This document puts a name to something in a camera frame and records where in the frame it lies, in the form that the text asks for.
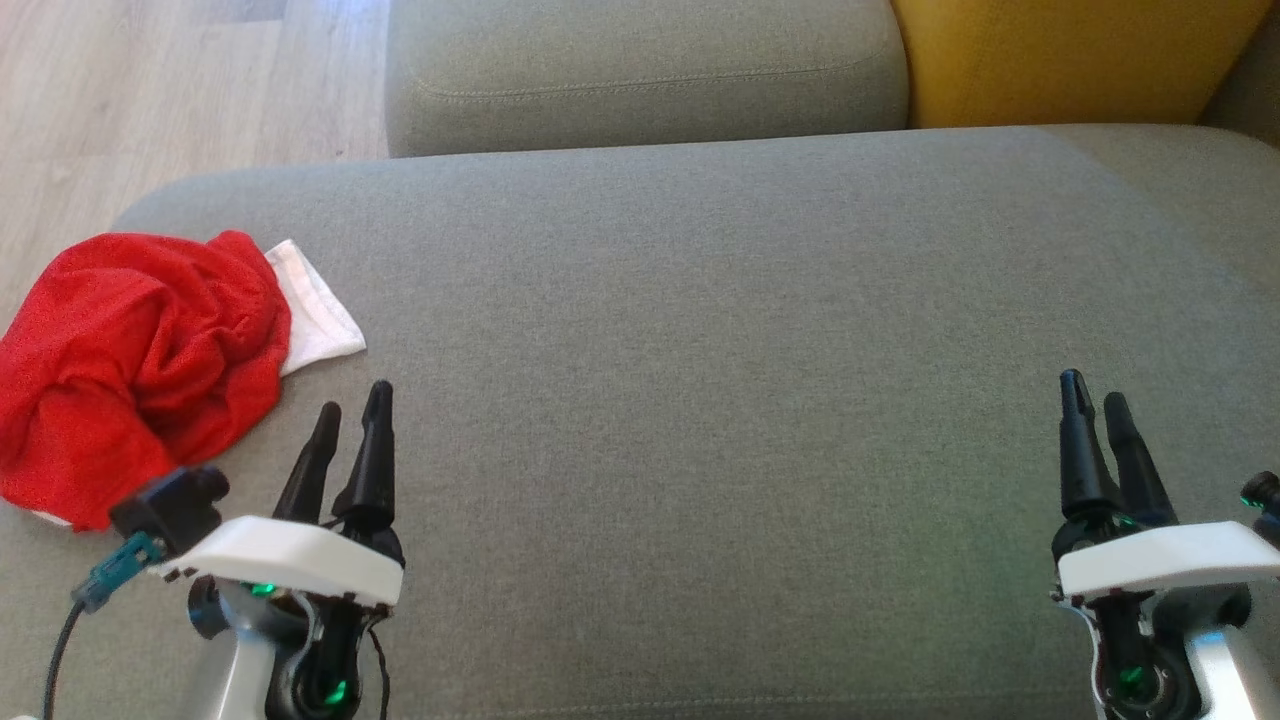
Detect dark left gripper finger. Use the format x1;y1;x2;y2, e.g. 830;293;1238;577
332;380;405;547
272;402;343;526

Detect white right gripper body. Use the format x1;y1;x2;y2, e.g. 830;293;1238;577
1050;505;1280;720

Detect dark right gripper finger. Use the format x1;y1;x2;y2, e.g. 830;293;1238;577
1058;368;1123;523
1102;392;1179;529

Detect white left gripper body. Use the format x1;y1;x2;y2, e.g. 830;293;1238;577
150;515;406;720

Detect red jersey white sleeves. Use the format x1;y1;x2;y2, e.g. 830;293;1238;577
125;230;367;476

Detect red mesh shorts white stripe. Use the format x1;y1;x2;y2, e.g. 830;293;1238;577
0;235;186;531

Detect large grey sofa seat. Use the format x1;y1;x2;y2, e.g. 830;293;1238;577
0;125;1280;720

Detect grey sofa back cushion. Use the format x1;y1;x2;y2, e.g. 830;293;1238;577
1200;10;1280;151

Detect large yellow sofa back cushion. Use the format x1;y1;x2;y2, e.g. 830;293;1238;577
890;0;1277;129

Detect grey sofa seat cushion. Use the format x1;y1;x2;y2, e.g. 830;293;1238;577
385;0;911;159

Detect teal plug black camera cable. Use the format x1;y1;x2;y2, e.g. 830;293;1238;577
40;532;167;720

